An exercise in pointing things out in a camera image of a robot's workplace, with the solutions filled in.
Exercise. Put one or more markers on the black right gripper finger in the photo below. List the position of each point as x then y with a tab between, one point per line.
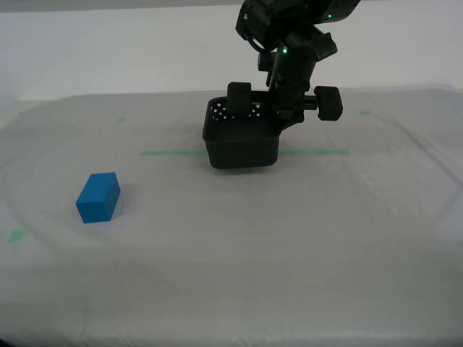
239	99
329	103

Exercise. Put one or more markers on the white table cover sheet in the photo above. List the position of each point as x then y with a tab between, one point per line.
253	253

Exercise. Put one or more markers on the long green tape strip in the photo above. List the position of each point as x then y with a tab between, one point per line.
162	153

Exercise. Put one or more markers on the blue rectangular block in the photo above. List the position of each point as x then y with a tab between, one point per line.
96	199

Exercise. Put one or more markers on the black plastic lattice basket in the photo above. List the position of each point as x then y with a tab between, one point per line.
242	155

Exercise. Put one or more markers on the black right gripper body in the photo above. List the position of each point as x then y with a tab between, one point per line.
289	95

